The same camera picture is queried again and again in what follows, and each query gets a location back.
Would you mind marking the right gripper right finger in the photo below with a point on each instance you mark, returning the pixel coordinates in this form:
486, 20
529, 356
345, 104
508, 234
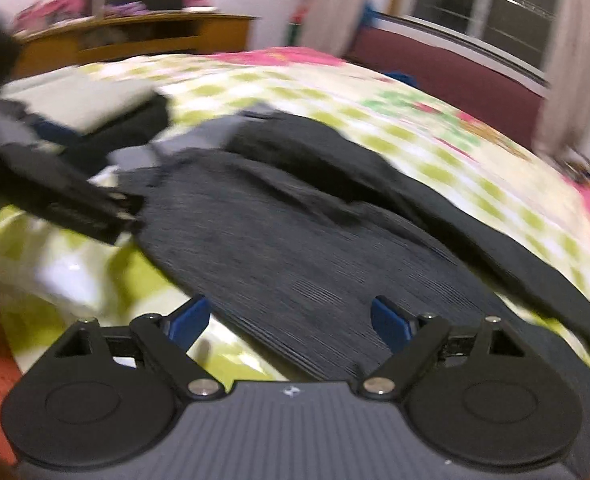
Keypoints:
414, 341

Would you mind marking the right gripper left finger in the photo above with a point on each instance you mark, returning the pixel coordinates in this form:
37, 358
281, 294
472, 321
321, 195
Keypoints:
165, 340

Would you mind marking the dark grey plaid pants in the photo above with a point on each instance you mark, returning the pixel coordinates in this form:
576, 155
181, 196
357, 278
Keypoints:
375, 254

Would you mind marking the black folded garment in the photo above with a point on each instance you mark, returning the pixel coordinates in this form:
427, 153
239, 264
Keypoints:
89, 152

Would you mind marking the white folded garment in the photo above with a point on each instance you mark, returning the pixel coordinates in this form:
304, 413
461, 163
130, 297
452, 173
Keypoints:
73, 99

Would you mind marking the green checkered bed sheet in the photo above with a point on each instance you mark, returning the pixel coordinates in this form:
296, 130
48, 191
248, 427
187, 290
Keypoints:
325, 159

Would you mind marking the wooden desk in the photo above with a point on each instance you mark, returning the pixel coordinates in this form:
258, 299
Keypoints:
113, 39

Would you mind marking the maroon sofa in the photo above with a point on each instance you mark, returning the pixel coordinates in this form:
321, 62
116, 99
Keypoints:
498, 100

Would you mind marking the barred window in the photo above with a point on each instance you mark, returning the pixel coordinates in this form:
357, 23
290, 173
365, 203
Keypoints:
519, 28

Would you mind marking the right beige curtain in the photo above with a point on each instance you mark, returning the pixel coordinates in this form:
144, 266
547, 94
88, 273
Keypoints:
564, 118

